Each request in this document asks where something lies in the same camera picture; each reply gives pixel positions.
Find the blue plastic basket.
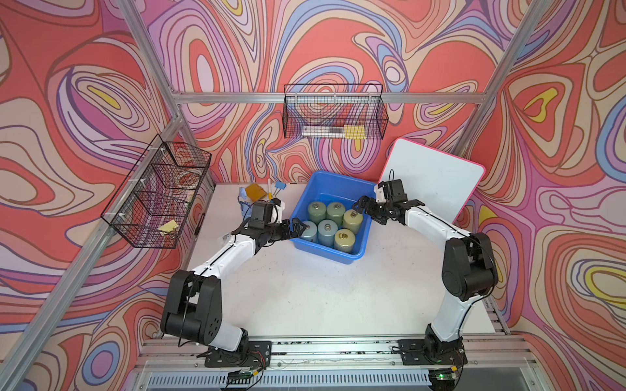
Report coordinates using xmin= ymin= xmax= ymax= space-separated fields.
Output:
xmin=292 ymin=171 xmax=374 ymax=265

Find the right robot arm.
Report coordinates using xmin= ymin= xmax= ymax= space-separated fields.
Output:
xmin=353 ymin=195 xmax=498 ymax=365

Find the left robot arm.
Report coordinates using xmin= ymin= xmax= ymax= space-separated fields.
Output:
xmin=160 ymin=218 xmax=306 ymax=367

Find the yellow item in back basket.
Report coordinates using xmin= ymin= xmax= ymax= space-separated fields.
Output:
xmin=343 ymin=125 xmax=368 ymax=140

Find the white tube in back basket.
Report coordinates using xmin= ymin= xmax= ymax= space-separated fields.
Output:
xmin=301 ymin=125 xmax=345 ymax=138

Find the yellow sponge in left basket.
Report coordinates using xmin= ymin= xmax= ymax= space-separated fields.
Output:
xmin=157 ymin=219 xmax=179 ymax=236

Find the white yellow marker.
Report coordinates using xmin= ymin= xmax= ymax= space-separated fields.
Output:
xmin=267 ymin=179 xmax=273 ymax=200

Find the yellow leather wallet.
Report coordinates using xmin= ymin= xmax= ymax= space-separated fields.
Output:
xmin=245 ymin=183 xmax=267 ymax=202

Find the blue binder clip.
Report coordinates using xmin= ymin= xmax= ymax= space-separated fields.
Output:
xmin=273 ymin=182 xmax=286 ymax=197

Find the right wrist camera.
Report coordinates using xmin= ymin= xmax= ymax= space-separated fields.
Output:
xmin=374 ymin=179 xmax=408 ymax=204

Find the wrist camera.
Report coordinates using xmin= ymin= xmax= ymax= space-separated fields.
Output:
xmin=248 ymin=200 xmax=285 ymax=228
xmin=374 ymin=179 xmax=408 ymax=204

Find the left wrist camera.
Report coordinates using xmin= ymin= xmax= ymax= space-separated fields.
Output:
xmin=248 ymin=200 xmax=285 ymax=228

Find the white board pink frame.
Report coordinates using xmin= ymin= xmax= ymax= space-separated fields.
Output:
xmin=379 ymin=138 xmax=486 ymax=223

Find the black wire basket back wall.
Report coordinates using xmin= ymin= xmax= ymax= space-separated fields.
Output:
xmin=282 ymin=81 xmax=389 ymax=140

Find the black wire basket wall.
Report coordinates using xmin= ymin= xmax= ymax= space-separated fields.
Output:
xmin=282 ymin=81 xmax=389 ymax=140
xmin=100 ymin=135 xmax=212 ymax=249

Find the black wire basket left wall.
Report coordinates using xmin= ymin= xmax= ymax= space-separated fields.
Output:
xmin=100 ymin=135 xmax=212 ymax=249

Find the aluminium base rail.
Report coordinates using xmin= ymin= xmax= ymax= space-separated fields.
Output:
xmin=123 ymin=334 xmax=552 ymax=390

